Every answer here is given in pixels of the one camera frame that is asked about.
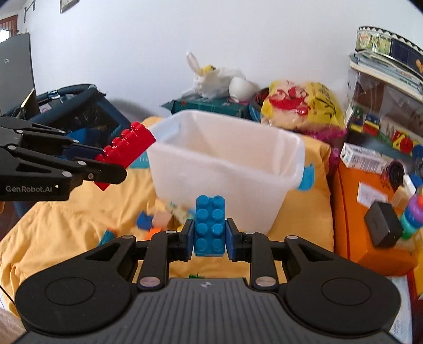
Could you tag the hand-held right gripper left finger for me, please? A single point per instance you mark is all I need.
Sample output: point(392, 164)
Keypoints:
point(188, 239)

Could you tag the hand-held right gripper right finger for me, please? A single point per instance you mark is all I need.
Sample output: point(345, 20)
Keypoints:
point(231, 241)

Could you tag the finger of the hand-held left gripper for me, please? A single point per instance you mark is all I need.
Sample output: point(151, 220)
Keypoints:
point(82, 152)
point(109, 173)

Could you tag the blue building block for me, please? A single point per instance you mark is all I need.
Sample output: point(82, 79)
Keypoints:
point(210, 225)

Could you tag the red building block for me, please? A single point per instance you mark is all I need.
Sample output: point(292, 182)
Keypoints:
point(127, 145)

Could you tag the white plastic storage bin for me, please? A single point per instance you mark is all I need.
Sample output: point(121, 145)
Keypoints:
point(224, 165)

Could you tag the beige printed toy block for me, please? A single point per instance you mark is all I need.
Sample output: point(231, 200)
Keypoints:
point(176, 211)

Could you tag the teal printed card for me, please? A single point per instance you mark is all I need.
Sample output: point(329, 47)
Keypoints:
point(140, 160)

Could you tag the orange toy block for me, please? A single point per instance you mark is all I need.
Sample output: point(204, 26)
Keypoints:
point(154, 232)

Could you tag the dark blue stroller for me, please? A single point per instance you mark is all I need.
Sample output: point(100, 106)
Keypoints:
point(86, 109)

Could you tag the teal toy block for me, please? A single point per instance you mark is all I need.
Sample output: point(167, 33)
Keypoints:
point(107, 236)

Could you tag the black flat screen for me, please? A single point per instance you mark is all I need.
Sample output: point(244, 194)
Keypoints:
point(16, 76)

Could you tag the dark green box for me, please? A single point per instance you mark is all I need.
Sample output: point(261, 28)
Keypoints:
point(205, 107)

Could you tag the orange box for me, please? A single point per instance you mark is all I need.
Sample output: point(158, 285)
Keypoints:
point(357, 215)

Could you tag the magenta tinsel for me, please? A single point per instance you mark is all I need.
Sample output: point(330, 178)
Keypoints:
point(327, 145)

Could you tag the white plastic bag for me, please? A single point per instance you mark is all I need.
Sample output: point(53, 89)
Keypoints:
point(211, 79)

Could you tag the brown door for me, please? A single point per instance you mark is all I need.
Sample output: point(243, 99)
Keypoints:
point(8, 28)

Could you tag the black small box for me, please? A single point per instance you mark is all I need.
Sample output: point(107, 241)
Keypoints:
point(383, 225)

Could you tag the white egg-shaped shell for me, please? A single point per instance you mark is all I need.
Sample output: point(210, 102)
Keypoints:
point(243, 88)

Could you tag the yellow plastic bag red print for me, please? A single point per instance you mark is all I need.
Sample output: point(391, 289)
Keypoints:
point(304, 102)

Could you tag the white carton box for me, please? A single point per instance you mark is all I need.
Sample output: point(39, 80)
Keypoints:
point(363, 157)

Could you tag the black round case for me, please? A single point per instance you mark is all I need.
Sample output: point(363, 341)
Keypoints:
point(396, 175)

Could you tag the white and yellow small box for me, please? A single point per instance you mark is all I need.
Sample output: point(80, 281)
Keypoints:
point(404, 192)

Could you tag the white printed packet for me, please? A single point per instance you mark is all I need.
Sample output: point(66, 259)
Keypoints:
point(403, 307)

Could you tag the coloured wooden shape toy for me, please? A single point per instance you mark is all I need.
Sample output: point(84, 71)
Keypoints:
point(393, 137)

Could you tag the clear storage box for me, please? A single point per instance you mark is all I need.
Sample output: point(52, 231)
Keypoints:
point(383, 92)

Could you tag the stack of books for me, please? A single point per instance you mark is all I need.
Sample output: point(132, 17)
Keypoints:
point(380, 67)

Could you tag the round printed tin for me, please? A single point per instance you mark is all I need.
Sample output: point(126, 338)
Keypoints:
point(383, 41)

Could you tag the framed wall picture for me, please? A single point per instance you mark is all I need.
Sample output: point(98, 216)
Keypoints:
point(68, 5)

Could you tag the metal wall bracket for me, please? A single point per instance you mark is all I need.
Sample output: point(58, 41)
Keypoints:
point(30, 9)

